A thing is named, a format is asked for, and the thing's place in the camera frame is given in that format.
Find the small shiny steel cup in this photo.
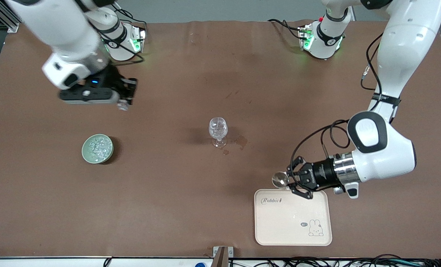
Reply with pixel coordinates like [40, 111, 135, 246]
[272, 172, 290, 189]

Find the pile of clear ice cubes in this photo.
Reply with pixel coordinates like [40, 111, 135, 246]
[87, 136, 110, 161]

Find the clear stemmed wine glass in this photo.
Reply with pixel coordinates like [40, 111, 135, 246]
[209, 117, 229, 148]

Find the beige rabbit print tray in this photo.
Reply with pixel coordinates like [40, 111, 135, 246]
[254, 189, 333, 246]

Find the pale green round bowl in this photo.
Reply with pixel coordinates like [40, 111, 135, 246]
[81, 134, 114, 164]

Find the grey metal edge clamp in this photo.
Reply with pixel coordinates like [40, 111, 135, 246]
[213, 246, 234, 267]

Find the brown table cover sheet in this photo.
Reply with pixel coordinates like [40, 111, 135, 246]
[0, 20, 441, 259]

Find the green lit right base bracket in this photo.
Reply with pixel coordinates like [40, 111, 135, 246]
[130, 28, 147, 53]

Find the green lit base bracket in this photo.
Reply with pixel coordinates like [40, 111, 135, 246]
[130, 28, 147, 53]
[298, 24, 314, 51]

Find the bundle of black floor cables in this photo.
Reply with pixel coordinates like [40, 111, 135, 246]
[230, 254, 441, 267]

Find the green lit left base bracket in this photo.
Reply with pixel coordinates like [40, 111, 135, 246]
[298, 24, 314, 51]

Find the black left base cable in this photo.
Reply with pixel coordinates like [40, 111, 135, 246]
[268, 19, 303, 40]

